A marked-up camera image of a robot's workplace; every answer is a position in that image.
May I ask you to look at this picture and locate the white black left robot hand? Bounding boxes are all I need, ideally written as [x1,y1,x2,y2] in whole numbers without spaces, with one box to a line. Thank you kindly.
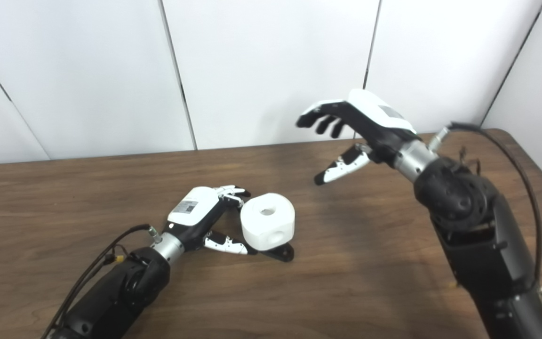
[165,185,258,256]

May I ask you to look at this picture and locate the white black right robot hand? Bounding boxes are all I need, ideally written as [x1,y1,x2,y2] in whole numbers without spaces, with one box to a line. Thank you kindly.
[296,89,422,186]

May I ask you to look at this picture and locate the round white plastic piece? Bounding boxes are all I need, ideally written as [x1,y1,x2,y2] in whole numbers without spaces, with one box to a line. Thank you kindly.
[240,193,296,251]

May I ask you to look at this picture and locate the black flanged holder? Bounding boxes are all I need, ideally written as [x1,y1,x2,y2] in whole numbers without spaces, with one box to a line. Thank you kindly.
[259,242,295,263]

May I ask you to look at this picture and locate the thin left wrist wires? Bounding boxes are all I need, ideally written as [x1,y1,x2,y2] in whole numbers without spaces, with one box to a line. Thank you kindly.
[104,245,128,266]

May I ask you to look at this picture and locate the thin wrist wires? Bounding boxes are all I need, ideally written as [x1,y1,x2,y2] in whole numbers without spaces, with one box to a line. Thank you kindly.
[457,146,483,175]
[104,245,128,266]

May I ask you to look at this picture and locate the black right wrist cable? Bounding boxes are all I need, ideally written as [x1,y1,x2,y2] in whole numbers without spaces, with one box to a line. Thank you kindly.
[429,121,542,316]

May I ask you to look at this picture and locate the thin right wrist wires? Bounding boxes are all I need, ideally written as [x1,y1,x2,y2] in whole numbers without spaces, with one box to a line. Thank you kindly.
[457,146,483,175]

